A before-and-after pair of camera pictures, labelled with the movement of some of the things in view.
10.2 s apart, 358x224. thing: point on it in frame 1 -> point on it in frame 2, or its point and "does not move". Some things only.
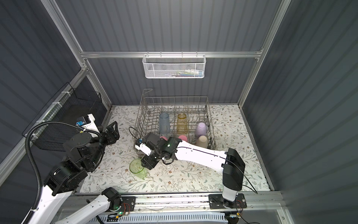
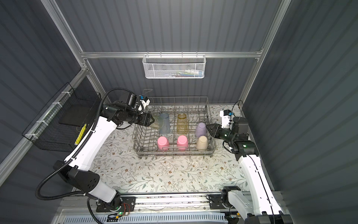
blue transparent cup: (164, 123) does not move
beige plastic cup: (202, 142) does not move
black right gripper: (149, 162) -> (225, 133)
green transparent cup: (136, 167) -> (158, 122)
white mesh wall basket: (174, 66) does not move
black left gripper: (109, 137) -> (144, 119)
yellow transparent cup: (182, 126) does not move
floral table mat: (112, 174) does not move
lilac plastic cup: (201, 129) does not move
